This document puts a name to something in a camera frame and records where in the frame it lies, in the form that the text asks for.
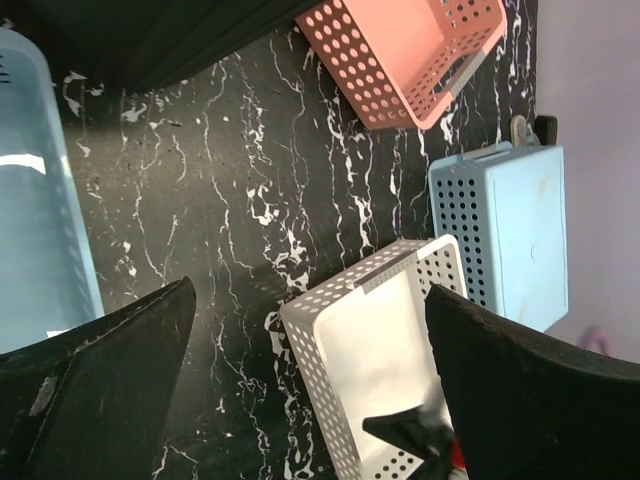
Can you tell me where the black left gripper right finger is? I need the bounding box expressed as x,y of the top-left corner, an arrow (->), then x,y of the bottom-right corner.
425,285 -> 639,479

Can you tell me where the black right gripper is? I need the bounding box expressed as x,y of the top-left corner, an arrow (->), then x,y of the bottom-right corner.
362,407 -> 468,480

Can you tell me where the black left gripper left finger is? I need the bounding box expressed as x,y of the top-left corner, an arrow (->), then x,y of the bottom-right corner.
1,277 -> 196,479

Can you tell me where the white perforated plastic basket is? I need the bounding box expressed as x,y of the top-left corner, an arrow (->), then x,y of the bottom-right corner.
280,235 -> 467,479

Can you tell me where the large blue perforated basket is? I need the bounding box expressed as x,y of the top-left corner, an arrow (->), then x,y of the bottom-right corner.
428,141 -> 569,332

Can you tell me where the small blue perforated basket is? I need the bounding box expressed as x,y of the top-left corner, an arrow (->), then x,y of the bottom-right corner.
1,29 -> 104,352

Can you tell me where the black plastic bucket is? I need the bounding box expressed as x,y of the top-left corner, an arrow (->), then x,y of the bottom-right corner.
1,0 -> 315,92

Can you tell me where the pink perforated plastic basket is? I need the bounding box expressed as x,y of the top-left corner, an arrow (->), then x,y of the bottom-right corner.
296,0 -> 507,130

